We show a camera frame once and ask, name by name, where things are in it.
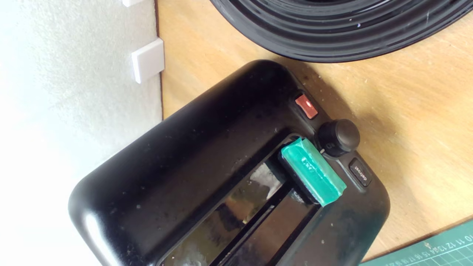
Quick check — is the black two-slot toaster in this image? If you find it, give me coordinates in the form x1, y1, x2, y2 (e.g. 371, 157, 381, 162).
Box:
68, 59, 391, 266

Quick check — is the black toaster knob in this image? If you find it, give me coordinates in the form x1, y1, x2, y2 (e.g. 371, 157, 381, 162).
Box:
317, 119, 361, 159

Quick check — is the green cutting mat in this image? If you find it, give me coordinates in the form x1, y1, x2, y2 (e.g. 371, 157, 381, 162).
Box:
360, 219, 473, 266

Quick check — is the green taped toaster lever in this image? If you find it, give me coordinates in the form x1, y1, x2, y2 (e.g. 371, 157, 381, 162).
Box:
279, 137, 347, 207

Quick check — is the black ribbed plate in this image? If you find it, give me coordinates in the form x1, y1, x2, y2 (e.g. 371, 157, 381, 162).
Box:
209, 0, 473, 64

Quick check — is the red toaster button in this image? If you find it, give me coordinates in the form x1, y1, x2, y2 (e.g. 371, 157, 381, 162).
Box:
295, 94, 319, 120

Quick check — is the black defrost button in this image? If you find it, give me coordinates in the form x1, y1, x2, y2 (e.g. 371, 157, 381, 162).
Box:
348, 158, 372, 187

